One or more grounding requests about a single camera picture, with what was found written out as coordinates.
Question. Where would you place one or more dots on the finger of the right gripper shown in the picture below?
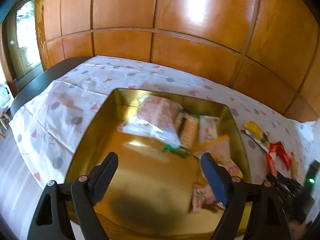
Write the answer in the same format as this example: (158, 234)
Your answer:
(279, 182)

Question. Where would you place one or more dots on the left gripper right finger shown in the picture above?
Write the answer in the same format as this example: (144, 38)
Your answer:
(266, 219)

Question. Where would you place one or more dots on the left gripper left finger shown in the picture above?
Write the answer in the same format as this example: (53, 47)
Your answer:
(51, 219)

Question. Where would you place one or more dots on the sesame stick snack bar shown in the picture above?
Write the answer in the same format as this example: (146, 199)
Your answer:
(294, 167)

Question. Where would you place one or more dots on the red-white snack packet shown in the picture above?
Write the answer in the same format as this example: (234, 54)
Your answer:
(276, 150)

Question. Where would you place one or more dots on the yellow snack packet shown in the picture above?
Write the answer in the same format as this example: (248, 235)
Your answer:
(257, 134)

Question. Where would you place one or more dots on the small red-brown snack packet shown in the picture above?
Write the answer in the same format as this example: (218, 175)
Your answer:
(203, 198)

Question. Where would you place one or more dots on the green cracker pack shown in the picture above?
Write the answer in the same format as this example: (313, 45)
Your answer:
(187, 128)

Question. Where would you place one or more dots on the large pink-white snack bag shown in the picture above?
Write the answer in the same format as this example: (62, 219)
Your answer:
(155, 118)

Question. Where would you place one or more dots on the orange-white snack packet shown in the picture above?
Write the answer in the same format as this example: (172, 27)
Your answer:
(219, 149)

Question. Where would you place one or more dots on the white snack packet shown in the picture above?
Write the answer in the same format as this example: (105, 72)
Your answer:
(208, 128)

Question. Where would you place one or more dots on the patterned white tablecloth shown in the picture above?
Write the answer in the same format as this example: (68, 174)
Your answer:
(49, 127)

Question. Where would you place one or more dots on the gold tin box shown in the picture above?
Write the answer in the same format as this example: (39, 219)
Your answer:
(150, 194)

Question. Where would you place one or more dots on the wooden door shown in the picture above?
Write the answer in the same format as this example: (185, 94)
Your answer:
(20, 43)

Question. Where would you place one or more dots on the wooden wall cabinet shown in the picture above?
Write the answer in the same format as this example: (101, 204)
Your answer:
(265, 49)

